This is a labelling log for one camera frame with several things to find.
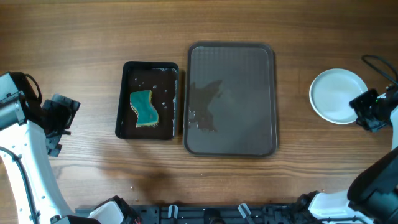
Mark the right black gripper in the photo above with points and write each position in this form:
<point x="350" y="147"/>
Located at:
<point x="357" y="104"/>

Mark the brown serving tray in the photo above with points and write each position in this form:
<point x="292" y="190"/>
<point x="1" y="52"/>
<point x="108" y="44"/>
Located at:
<point x="230" y="106"/>

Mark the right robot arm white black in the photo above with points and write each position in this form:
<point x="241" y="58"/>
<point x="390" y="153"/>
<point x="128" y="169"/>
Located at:
<point x="372" y="197"/>

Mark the teal yellow sponge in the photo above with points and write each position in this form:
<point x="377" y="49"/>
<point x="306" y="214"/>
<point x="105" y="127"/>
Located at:
<point x="141" y="104"/>

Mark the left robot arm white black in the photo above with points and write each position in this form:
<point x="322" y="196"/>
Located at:
<point x="31" y="128"/>

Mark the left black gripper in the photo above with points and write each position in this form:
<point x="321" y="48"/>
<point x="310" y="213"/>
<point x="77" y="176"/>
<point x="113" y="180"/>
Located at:
<point x="66" y="108"/>

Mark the black water tray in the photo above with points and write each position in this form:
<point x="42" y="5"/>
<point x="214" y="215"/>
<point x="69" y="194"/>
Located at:
<point x="162" y="79"/>

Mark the white plate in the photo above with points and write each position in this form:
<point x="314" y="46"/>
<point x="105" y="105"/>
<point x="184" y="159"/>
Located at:
<point x="331" y="92"/>

